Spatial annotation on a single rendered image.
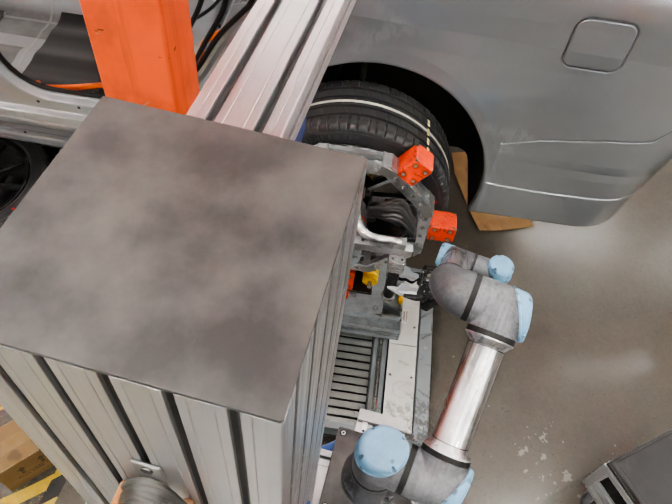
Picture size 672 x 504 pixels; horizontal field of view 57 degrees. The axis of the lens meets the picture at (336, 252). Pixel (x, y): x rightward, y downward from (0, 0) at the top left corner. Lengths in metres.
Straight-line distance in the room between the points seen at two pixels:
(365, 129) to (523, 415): 1.46
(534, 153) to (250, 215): 1.67
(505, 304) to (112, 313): 1.10
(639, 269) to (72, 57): 2.79
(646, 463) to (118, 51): 2.09
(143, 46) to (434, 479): 1.09
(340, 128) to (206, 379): 1.50
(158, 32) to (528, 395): 2.12
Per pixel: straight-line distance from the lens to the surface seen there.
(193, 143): 0.55
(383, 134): 1.87
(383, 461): 1.44
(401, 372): 2.63
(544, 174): 2.17
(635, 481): 2.46
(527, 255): 3.24
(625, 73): 1.95
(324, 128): 1.88
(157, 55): 1.34
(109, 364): 0.43
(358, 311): 2.57
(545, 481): 2.71
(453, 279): 1.45
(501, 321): 1.44
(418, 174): 1.85
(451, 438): 1.46
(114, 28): 1.34
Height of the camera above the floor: 2.40
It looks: 53 degrees down
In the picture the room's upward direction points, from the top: 7 degrees clockwise
